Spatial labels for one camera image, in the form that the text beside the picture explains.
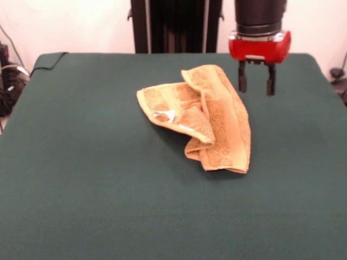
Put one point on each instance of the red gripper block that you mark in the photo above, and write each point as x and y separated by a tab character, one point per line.
257	50

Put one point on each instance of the tan terry towel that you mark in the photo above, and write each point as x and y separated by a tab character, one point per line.
225	116

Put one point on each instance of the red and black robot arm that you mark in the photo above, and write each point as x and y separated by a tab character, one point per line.
260	13

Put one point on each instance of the dark green table cloth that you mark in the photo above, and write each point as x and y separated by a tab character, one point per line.
108	189

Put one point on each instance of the black small device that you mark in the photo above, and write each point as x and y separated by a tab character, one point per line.
3	51

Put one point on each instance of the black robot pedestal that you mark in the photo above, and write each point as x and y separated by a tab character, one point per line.
168	27

